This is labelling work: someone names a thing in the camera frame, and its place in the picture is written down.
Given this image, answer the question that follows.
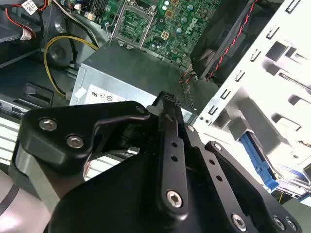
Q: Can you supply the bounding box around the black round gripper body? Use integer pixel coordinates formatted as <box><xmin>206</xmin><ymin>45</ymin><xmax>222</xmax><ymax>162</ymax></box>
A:
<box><xmin>47</xmin><ymin>150</ymin><xmax>234</xmax><ymax>233</ymax></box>

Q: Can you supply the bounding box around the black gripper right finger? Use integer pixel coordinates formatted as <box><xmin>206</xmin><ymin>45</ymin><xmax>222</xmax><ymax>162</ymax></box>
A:
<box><xmin>178</xmin><ymin>106</ymin><xmax>303</xmax><ymax>233</ymax></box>

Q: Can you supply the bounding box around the hard disk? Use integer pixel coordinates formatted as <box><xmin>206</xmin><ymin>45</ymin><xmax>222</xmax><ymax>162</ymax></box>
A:
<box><xmin>239</xmin><ymin>132</ymin><xmax>277</xmax><ymax>192</ymax></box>

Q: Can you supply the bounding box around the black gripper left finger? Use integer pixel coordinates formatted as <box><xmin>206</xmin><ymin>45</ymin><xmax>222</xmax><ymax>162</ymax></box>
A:
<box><xmin>9</xmin><ymin>91</ymin><xmax>190</xmax><ymax>220</ymax></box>

